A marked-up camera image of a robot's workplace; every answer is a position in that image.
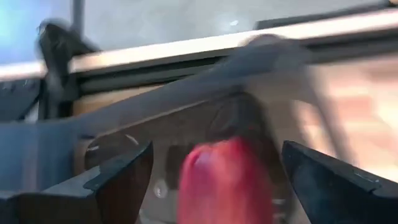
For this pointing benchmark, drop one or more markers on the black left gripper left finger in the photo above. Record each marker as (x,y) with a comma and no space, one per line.
(124,186)

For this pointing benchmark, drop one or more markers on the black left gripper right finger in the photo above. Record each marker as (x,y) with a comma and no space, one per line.
(326,193)

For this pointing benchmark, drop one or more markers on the red apple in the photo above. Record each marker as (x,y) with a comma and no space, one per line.
(227,183)

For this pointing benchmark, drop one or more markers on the grey plastic fruit bin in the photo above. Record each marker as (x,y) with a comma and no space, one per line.
(37,155)

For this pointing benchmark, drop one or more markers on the black aluminium table frame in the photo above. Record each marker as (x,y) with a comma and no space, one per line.
(155,73)

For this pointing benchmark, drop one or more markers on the black frame clamp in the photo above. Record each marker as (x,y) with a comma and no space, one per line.
(57,59)

